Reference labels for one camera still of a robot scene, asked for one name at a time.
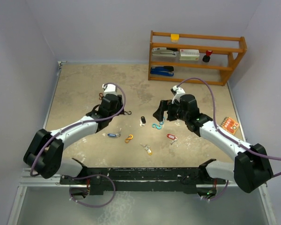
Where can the red tag key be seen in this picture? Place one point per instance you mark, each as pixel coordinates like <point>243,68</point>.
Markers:
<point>172,137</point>

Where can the blue carabiner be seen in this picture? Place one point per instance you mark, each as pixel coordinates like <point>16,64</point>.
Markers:
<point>157,126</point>
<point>162,122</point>

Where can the yellow block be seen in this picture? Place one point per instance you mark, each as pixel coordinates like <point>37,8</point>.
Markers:
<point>174,38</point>

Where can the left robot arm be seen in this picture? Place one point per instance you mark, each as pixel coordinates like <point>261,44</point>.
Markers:
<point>44,154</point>

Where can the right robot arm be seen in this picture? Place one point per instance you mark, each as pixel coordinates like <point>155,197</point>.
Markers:
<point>250,167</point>

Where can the grey stapler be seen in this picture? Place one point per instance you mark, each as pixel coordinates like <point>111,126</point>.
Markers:
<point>164,52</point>

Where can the blue tag key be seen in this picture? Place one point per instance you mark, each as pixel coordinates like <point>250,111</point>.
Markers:
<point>116,135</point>

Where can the black tag key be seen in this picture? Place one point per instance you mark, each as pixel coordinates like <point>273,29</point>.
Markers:
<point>142,121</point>

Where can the white cardboard box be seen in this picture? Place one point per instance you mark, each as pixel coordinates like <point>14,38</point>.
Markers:
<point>189,54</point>

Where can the orange spiral notebook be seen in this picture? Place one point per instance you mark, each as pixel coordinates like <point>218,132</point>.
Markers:
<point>230,125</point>

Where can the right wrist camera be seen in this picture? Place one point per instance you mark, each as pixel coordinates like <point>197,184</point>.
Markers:
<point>177,93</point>

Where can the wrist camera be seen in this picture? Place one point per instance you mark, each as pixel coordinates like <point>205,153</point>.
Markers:
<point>177,93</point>
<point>109,89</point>

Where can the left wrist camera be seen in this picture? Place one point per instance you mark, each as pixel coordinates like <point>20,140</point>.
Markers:
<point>109,89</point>

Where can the black base frame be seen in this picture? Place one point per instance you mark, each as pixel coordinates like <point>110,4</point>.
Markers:
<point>158,179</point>

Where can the wooden shelf rack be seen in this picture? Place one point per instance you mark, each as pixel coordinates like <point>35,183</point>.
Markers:
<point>226,56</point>

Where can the blue stapler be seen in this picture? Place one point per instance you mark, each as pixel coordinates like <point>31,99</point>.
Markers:
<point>162,70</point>

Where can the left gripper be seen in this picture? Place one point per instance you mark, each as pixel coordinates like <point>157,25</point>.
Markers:
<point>119,106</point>

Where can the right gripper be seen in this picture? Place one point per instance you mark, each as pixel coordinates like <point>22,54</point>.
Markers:
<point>166,105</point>

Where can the yellow tag key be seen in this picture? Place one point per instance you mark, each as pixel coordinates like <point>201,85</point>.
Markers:
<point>147,149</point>

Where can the orange carabiner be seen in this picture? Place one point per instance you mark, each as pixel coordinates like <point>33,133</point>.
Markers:
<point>129,138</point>

